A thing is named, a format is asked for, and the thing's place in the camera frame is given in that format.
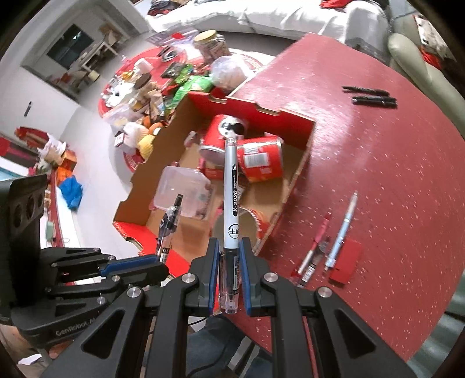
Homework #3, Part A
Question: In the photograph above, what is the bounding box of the red chip can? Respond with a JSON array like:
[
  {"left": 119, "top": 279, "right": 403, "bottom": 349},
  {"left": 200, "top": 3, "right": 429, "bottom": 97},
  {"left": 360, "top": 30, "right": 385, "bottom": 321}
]
[
  {"left": 237, "top": 134, "right": 284, "bottom": 183},
  {"left": 198, "top": 114, "right": 248, "bottom": 171}
]

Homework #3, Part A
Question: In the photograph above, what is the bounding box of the silver blue pen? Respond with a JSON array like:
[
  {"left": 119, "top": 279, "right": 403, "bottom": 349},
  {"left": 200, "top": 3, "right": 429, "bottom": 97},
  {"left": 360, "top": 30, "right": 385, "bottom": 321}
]
[{"left": 324, "top": 191, "right": 359, "bottom": 270}]

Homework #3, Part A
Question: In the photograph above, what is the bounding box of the white tissue box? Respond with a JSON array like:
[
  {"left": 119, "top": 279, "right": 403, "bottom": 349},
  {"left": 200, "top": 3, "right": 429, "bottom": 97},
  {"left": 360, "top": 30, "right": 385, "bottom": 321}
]
[{"left": 108, "top": 81, "right": 135, "bottom": 106}]

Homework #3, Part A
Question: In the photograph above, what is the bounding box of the grey white pen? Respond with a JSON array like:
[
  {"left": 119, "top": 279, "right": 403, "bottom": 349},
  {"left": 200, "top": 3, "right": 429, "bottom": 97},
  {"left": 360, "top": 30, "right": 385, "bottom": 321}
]
[{"left": 218, "top": 137, "right": 241, "bottom": 314}]

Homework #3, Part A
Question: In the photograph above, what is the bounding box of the white sofa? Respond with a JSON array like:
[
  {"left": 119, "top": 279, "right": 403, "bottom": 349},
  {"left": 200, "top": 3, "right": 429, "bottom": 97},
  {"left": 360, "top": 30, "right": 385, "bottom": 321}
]
[{"left": 145, "top": 0, "right": 390, "bottom": 52}]

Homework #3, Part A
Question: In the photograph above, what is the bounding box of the red cardboard box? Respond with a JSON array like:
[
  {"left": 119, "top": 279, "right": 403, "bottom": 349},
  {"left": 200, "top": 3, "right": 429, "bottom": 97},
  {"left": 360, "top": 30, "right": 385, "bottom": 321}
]
[{"left": 113, "top": 91, "right": 316, "bottom": 256}]

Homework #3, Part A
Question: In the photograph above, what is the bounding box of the green snack bag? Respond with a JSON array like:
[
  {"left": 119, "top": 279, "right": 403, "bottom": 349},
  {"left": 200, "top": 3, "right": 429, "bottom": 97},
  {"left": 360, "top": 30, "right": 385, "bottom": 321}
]
[{"left": 172, "top": 74, "right": 215, "bottom": 106}]

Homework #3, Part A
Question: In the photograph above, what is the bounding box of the green armchair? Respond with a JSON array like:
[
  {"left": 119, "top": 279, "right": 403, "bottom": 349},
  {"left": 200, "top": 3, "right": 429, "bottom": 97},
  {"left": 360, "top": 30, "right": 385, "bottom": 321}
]
[{"left": 386, "top": 15, "right": 459, "bottom": 96}]

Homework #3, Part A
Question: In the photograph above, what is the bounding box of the dark snack bag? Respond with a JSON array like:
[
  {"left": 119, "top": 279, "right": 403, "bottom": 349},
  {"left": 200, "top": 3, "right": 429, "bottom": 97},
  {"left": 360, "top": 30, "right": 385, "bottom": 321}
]
[{"left": 160, "top": 62, "right": 186, "bottom": 79}]

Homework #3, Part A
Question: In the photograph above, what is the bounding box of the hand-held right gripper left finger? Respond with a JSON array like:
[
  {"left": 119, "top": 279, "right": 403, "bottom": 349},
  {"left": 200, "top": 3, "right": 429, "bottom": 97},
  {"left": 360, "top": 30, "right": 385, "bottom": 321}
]
[{"left": 40, "top": 238, "right": 221, "bottom": 378}]

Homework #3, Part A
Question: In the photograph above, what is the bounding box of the clear plastic container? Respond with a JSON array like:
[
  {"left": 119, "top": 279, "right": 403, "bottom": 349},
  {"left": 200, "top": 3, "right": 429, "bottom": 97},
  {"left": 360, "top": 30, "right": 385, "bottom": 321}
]
[{"left": 153, "top": 166, "right": 214, "bottom": 219}]

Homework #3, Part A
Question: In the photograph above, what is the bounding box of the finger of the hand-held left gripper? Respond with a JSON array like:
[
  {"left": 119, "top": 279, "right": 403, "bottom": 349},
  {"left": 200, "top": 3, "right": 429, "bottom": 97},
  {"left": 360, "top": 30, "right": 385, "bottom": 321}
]
[
  {"left": 47, "top": 254, "right": 170, "bottom": 310},
  {"left": 39, "top": 248, "right": 117, "bottom": 271}
]

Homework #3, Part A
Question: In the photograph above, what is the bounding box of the white plastic bag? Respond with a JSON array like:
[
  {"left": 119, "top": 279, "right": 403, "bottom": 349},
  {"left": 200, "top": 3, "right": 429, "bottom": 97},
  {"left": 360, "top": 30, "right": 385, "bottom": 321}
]
[{"left": 210, "top": 55, "right": 250, "bottom": 92}]

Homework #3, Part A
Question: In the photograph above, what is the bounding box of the yellow foam fruit net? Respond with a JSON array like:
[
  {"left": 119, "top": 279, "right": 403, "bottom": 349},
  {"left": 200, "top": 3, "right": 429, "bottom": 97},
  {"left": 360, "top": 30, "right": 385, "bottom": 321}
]
[{"left": 137, "top": 134, "right": 157, "bottom": 161}]

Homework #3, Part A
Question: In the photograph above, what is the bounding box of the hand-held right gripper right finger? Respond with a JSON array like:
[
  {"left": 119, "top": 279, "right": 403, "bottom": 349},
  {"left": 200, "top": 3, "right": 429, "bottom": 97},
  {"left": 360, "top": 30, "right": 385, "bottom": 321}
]
[{"left": 241, "top": 238, "right": 418, "bottom": 378}]

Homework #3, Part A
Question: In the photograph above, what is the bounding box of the white foam fruit net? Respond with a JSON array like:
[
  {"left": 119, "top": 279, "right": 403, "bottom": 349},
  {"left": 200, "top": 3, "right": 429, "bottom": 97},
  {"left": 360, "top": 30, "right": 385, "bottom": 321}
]
[{"left": 122, "top": 121, "right": 146, "bottom": 145}]

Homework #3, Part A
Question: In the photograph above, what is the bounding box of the blue plastic bag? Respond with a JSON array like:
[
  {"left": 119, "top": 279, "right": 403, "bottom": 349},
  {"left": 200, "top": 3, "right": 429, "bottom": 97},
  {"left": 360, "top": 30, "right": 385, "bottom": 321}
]
[{"left": 59, "top": 175, "right": 84, "bottom": 211}]

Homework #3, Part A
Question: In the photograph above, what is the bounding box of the television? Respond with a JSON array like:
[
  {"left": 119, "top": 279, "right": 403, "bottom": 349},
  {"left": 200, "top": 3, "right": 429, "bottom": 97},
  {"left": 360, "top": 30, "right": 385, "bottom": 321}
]
[{"left": 46, "top": 23, "right": 94, "bottom": 70}]

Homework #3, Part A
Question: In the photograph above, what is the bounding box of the person's leg in jeans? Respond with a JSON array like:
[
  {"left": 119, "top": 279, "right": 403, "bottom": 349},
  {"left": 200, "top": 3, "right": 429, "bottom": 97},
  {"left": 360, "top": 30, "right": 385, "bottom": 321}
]
[{"left": 186, "top": 315, "right": 274, "bottom": 378}]

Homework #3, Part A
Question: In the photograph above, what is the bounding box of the snack jar with tan lid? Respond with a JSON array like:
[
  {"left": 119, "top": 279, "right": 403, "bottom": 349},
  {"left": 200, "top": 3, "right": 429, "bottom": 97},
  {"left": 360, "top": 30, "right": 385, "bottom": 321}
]
[{"left": 193, "top": 30, "right": 230, "bottom": 61}]

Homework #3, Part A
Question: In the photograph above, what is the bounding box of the black marker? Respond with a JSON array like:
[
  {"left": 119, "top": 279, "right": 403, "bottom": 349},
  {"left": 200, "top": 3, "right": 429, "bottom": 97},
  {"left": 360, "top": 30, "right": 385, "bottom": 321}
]
[
  {"left": 352, "top": 95, "right": 397, "bottom": 103},
  {"left": 353, "top": 99, "right": 398, "bottom": 109},
  {"left": 342, "top": 86, "right": 390, "bottom": 97}
]

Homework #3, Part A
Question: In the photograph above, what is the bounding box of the black clear pen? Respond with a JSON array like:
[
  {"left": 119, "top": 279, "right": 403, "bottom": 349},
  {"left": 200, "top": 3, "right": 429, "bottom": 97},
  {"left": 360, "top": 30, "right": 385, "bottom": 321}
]
[{"left": 155, "top": 194, "right": 183, "bottom": 264}]

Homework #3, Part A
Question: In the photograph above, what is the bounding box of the red gel pen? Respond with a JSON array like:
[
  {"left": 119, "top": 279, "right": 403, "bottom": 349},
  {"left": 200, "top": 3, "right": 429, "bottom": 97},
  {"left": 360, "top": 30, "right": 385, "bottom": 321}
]
[{"left": 296, "top": 214, "right": 331, "bottom": 277}]

